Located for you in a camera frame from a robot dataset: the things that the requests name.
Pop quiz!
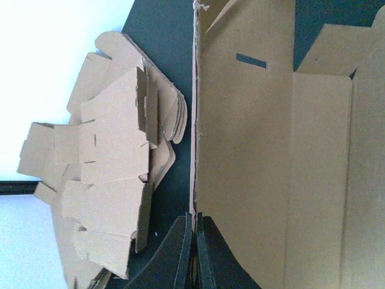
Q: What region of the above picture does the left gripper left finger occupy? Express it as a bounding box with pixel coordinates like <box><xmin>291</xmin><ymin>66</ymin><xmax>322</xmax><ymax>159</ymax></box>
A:
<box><xmin>125</xmin><ymin>213</ymin><xmax>193</xmax><ymax>288</ymax></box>

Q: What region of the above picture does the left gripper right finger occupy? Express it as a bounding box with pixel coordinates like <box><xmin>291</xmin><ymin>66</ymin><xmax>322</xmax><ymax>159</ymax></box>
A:
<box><xmin>196</xmin><ymin>213</ymin><xmax>260</xmax><ymax>289</ymax></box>

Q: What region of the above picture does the cardboard box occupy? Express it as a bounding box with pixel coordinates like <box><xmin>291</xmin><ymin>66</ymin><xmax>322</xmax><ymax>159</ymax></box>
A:
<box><xmin>190</xmin><ymin>1</ymin><xmax>384</xmax><ymax>288</ymax></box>

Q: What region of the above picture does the stack of flat cardboard blanks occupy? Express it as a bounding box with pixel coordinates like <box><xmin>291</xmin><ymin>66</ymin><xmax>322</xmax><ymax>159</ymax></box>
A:
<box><xmin>17</xmin><ymin>31</ymin><xmax>187</xmax><ymax>288</ymax></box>

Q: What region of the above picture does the left black frame post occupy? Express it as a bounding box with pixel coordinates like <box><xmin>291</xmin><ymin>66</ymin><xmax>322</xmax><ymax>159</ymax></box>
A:
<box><xmin>0</xmin><ymin>181</ymin><xmax>39</xmax><ymax>196</ymax></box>

